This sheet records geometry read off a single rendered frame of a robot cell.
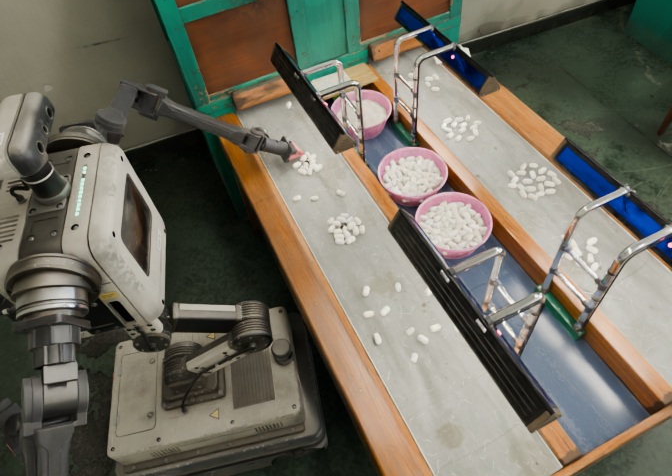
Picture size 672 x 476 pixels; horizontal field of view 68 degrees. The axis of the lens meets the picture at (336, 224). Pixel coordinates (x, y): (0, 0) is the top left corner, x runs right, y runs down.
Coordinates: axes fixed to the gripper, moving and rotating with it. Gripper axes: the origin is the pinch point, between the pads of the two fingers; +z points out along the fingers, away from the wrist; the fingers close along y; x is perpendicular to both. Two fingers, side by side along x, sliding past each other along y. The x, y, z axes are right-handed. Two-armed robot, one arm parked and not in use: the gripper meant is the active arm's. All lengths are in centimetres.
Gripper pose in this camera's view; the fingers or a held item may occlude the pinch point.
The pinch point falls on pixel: (301, 153)
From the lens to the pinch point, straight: 207.2
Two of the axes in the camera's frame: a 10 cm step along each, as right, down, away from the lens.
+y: -4.3, -6.8, 5.9
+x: -5.2, 7.2, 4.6
